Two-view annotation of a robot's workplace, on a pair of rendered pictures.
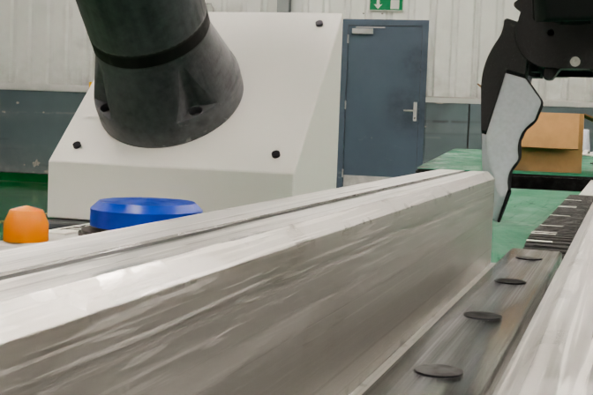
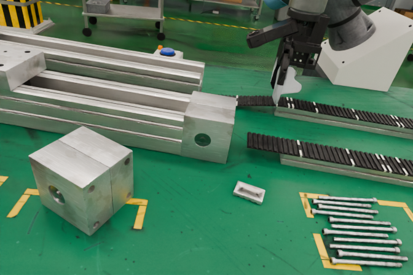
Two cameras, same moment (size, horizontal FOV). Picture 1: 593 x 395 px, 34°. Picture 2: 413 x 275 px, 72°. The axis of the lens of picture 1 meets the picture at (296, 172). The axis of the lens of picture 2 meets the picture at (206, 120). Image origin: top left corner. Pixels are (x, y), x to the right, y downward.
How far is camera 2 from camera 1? 0.85 m
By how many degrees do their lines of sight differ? 75
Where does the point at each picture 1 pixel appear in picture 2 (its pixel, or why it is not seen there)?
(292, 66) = (383, 38)
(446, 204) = (157, 60)
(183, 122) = (335, 45)
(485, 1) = not seen: outside the picture
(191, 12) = (339, 15)
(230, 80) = (354, 37)
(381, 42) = not seen: outside the picture
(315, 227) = (107, 50)
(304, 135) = (354, 59)
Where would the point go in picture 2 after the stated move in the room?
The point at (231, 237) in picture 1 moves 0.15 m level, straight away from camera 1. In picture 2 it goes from (94, 47) to (152, 48)
